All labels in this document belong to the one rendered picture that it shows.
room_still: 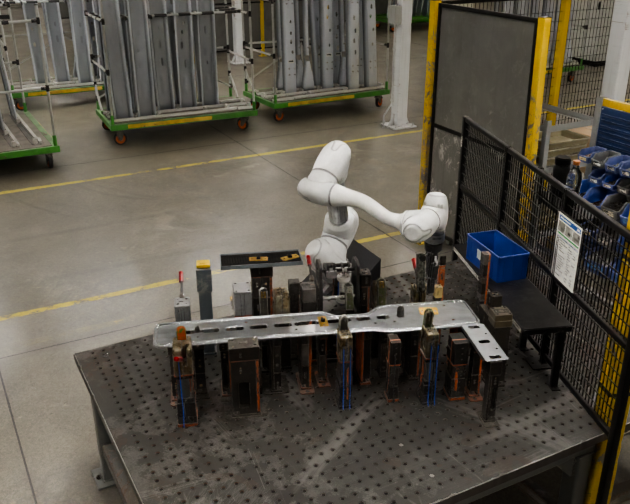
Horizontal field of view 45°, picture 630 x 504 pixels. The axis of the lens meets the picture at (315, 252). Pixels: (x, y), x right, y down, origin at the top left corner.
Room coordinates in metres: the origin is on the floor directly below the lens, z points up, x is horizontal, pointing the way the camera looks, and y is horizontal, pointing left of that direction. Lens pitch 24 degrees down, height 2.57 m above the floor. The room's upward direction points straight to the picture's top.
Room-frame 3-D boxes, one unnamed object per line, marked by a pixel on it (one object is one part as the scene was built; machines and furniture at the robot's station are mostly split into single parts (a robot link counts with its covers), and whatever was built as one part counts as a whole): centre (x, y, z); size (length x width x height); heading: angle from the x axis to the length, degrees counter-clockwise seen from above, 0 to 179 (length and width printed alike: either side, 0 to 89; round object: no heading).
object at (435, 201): (2.88, -0.49, 1.48); 0.13 x 0.11 x 0.16; 150
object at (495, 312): (2.80, -0.79, 0.88); 0.08 x 0.08 x 0.36; 9
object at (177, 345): (2.54, 0.52, 0.88); 0.15 x 0.11 x 0.36; 9
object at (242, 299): (2.93, 0.32, 0.90); 0.13 x 0.10 x 0.41; 9
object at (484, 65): (5.51, -1.21, 1.00); 1.34 x 0.14 x 2.00; 28
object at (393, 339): (2.69, -0.33, 0.84); 0.11 x 0.08 x 0.29; 9
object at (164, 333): (2.81, -0.02, 1.00); 1.38 x 0.22 x 0.02; 99
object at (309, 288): (3.01, 0.03, 0.89); 0.13 x 0.11 x 0.38; 9
